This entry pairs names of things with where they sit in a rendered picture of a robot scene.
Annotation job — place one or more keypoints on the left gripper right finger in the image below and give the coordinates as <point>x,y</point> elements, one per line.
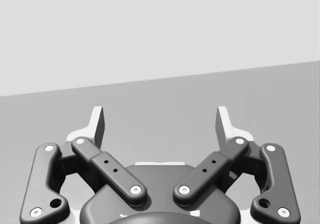
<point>215,162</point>

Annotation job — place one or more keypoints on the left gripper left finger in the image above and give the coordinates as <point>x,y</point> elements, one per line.
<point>105,164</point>

